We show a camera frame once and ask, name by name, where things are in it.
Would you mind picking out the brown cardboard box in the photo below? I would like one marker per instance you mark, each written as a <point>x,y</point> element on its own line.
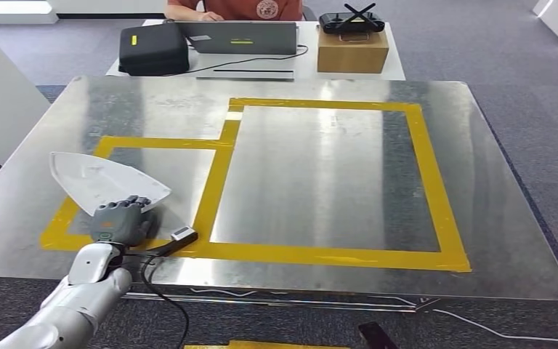
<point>351,55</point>

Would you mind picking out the black left wrist camera bracket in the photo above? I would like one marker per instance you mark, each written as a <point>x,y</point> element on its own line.
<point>163,249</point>

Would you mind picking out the yellow tape outline on workbench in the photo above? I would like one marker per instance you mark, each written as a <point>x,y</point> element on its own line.
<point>426,183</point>

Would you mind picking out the grey laptop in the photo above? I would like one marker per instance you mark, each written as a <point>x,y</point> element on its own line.
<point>240,38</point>

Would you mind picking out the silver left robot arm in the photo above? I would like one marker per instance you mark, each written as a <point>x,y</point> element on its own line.
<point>81,298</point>

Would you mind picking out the white pointed plastic shell part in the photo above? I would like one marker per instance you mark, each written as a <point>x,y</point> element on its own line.
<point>101,180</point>

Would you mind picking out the steel workbench table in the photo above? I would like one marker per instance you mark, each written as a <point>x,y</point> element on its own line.
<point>317,183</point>

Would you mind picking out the black carrying case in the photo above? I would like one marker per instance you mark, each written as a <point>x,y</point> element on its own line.
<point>154,48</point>

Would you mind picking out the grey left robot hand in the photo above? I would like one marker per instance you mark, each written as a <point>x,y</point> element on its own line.
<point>120,224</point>

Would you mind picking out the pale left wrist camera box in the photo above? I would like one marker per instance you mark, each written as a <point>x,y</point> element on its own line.
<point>183,233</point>

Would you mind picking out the person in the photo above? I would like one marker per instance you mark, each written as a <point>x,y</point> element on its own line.
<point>240,7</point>

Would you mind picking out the yellow floor tape outline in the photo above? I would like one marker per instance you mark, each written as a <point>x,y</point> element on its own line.
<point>269,345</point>

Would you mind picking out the black controller with antennas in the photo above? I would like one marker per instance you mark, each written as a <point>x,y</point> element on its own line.
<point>351,21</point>

